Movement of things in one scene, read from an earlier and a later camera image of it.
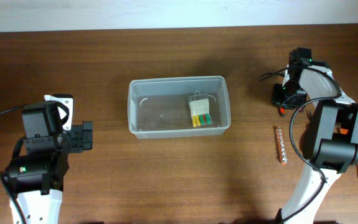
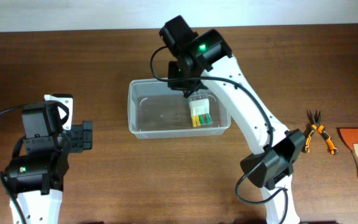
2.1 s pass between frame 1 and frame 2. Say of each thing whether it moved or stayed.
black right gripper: moved
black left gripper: stayed
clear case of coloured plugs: stayed
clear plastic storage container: stayed
